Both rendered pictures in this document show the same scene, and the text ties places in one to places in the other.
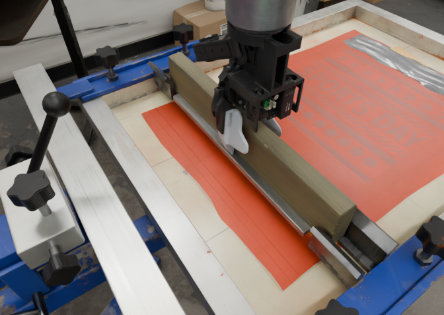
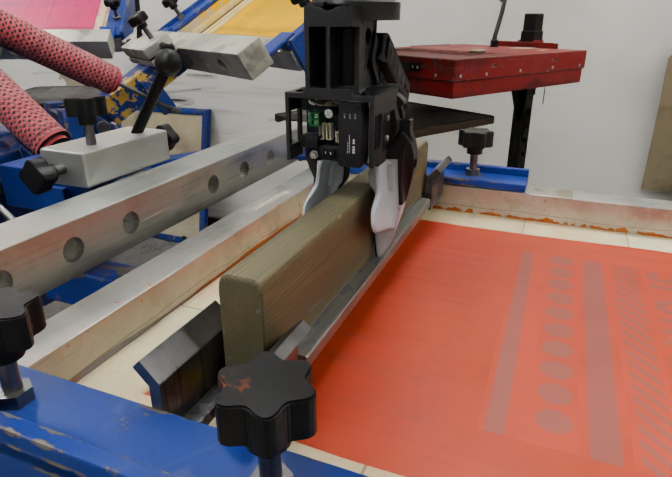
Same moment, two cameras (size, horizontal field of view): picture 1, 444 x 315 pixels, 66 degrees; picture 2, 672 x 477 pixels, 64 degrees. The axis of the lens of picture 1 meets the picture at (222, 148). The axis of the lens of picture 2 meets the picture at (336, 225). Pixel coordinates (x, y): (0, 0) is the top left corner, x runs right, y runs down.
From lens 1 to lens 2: 0.46 m
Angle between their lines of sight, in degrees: 52
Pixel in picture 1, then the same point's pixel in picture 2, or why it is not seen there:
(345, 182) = (446, 399)
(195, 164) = not seen: hidden behind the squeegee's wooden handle
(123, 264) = (68, 207)
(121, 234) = (108, 197)
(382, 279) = (177, 438)
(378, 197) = (464, 459)
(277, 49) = (307, 12)
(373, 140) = (628, 409)
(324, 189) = (265, 252)
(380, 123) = not seen: outside the picture
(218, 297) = (80, 309)
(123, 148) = (265, 201)
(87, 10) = not seen: hidden behind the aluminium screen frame
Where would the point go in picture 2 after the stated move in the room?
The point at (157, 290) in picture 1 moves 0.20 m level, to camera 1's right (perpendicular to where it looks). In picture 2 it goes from (39, 226) to (87, 345)
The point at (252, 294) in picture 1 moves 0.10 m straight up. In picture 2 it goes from (124, 368) to (103, 244)
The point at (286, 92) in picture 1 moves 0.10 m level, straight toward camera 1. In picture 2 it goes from (342, 109) to (201, 118)
